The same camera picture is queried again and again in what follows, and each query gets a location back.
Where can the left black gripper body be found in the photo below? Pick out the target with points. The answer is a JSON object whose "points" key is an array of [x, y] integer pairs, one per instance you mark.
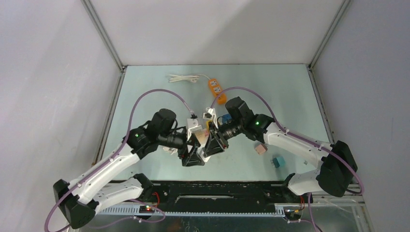
{"points": [[183, 153]]}

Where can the white multicolour power strip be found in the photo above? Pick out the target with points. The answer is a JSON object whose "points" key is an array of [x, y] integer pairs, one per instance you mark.
{"points": [[201, 154]]}

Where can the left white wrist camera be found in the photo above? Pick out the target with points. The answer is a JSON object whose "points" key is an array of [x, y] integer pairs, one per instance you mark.
{"points": [[193, 125]]}

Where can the pink plug adapter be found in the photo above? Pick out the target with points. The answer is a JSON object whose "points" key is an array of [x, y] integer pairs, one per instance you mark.
{"points": [[261, 149]]}

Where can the teal plug adapter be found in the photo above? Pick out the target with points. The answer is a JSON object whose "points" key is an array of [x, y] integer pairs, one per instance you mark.
{"points": [[278, 161]]}

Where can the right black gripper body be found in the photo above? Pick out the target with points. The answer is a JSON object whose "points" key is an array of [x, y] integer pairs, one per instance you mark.
{"points": [[219, 135]]}

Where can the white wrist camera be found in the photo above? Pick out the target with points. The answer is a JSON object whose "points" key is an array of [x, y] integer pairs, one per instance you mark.
{"points": [[210, 115], [193, 125]]}

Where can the blue cube socket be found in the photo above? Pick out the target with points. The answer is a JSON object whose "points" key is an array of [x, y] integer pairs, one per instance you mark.
{"points": [[225, 118]]}

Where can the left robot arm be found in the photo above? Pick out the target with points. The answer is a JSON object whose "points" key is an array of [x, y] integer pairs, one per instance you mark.
{"points": [[82, 198]]}

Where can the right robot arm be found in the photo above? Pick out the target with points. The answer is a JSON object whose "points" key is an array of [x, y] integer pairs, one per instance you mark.
{"points": [[334, 163]]}

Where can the beige cube socket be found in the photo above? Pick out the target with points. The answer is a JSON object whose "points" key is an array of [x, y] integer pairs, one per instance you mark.
{"points": [[202, 136]]}

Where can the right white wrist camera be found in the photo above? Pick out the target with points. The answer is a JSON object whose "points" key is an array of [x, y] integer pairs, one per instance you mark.
{"points": [[210, 115]]}

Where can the orange power strip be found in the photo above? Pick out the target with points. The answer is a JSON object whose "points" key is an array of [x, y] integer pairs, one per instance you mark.
{"points": [[216, 91]]}

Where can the yellow cube socket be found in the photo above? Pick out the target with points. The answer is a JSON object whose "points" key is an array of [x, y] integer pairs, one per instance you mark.
{"points": [[208, 125]]}

